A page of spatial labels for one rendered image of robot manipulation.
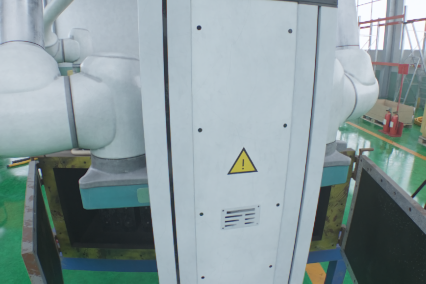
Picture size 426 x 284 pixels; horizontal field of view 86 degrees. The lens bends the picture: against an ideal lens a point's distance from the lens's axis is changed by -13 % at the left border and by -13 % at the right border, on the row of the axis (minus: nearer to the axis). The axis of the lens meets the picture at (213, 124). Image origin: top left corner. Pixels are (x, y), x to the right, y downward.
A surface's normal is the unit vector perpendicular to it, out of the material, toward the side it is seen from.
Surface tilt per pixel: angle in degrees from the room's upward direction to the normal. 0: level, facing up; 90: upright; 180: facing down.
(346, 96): 84
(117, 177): 59
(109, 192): 90
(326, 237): 90
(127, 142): 96
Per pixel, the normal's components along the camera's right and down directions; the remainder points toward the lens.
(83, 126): 0.43, 0.36
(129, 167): 0.41, 0.13
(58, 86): 0.40, -0.64
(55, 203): 0.06, 0.26
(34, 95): 0.45, -0.42
